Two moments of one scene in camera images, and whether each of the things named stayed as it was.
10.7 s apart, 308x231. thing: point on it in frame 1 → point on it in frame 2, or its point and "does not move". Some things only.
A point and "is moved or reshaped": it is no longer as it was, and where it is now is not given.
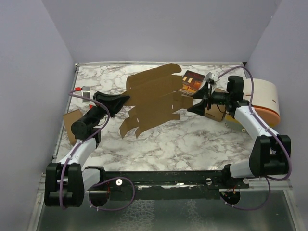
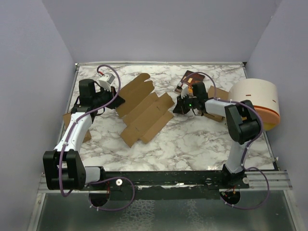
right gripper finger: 198,108 → 178,109
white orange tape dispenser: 265,100 does not move
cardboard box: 154,96 is moved or reshaped
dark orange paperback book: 191,82 does not move
